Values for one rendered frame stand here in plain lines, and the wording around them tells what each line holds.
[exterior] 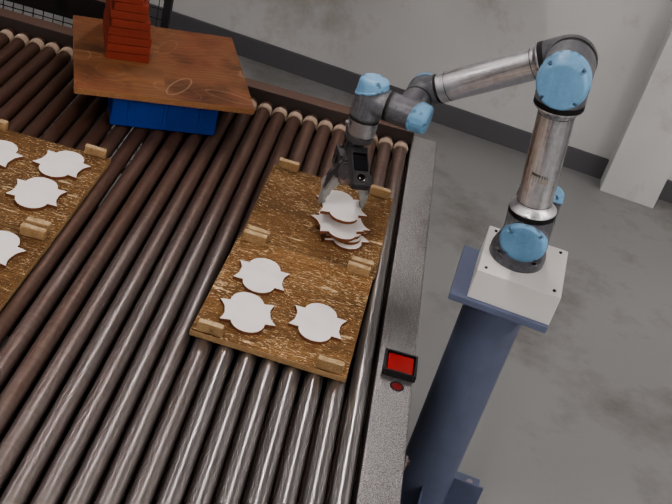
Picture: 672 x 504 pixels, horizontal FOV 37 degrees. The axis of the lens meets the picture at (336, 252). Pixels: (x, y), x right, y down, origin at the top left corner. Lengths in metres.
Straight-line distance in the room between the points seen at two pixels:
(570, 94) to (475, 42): 3.32
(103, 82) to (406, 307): 1.06
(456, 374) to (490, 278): 0.36
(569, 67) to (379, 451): 0.91
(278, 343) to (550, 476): 1.64
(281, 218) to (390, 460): 0.83
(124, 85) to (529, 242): 1.20
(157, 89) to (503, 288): 1.10
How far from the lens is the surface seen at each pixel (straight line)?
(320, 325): 2.23
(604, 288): 4.73
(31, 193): 2.49
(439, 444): 2.99
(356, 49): 5.68
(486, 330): 2.73
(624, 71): 5.54
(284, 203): 2.65
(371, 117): 2.42
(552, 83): 2.24
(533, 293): 2.61
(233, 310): 2.21
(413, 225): 2.77
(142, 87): 2.86
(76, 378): 2.02
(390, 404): 2.13
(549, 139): 2.32
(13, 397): 1.97
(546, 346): 4.17
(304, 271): 2.40
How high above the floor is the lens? 2.27
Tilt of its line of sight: 32 degrees down
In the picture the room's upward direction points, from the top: 16 degrees clockwise
